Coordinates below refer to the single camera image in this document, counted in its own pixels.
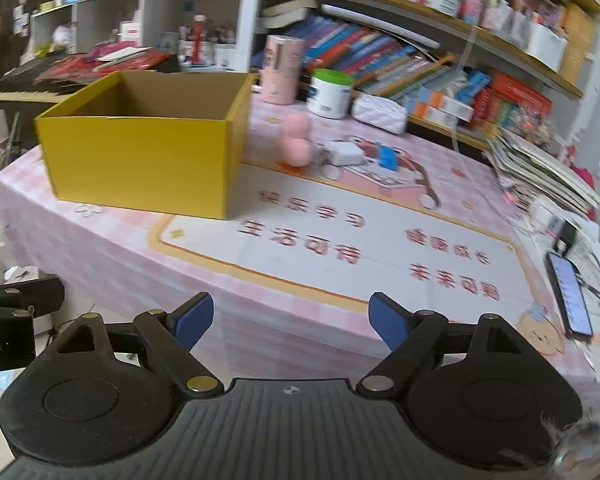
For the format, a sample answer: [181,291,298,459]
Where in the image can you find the grey furry tuft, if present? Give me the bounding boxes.
[540,410,600,480]

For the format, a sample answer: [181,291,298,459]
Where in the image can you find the red boxed book set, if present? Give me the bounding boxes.
[472,71,553,136]

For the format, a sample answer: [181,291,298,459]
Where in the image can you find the yellow book set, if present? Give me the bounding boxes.
[560,5,596,88]

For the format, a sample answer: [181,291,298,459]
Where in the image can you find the white pen organizer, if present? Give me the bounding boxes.
[525,25,568,72]

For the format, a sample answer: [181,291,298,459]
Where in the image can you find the red printed papers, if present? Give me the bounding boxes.
[32,47,181,86]

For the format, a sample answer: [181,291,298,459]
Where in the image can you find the white quilted pouch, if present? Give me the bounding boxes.
[352,92,410,135]

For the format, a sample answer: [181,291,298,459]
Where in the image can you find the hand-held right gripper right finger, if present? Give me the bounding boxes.
[356,290,527,396]

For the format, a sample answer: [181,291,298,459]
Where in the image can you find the black charger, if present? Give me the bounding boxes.
[555,220,578,253]

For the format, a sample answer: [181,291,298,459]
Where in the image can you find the yellow cardboard box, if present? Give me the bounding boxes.
[34,71,258,221]

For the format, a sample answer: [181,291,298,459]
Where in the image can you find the pink soft toy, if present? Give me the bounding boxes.
[277,112,313,167]

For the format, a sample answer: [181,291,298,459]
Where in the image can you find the stack of papers and booklets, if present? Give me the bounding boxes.
[485,127,600,216]

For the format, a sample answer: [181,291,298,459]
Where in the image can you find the white power strip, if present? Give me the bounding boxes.
[527,200,581,246]

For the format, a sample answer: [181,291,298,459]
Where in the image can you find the black smartphone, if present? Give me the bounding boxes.
[546,251,594,340]

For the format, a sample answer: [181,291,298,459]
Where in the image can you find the white cable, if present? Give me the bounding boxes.
[450,30,481,157]

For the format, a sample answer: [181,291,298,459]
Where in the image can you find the white charger plug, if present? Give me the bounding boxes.
[324,141,367,167]

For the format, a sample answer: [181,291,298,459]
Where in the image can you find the row of slanted books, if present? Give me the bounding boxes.
[300,15,491,102]

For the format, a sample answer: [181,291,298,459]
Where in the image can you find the pink cylindrical appliance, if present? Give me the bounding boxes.
[259,35,302,106]

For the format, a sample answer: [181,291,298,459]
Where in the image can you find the white bar lamp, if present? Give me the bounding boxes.
[320,4,446,48]

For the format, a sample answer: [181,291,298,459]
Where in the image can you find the white jar green lid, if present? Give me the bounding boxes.
[307,69,355,120]

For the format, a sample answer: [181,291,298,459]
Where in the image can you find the red and white doll figure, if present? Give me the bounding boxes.
[192,15,207,67]

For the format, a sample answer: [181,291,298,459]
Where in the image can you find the orange and blue boxes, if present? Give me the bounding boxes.
[412,85,476,123]

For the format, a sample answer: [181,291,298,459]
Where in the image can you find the pink printed table mat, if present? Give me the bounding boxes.
[0,95,600,386]

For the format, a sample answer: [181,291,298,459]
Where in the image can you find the white wooden bookshelf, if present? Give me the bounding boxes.
[235,0,600,153]

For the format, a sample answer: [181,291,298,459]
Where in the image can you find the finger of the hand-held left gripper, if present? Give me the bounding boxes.
[0,277,66,319]

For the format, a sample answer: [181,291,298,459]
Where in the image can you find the black piano keyboard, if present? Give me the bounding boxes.
[0,62,76,107]

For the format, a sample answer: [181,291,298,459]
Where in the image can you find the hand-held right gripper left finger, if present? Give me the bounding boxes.
[44,291,226,395]

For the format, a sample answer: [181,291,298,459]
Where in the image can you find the white side shelf unit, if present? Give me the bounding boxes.
[30,0,243,68]

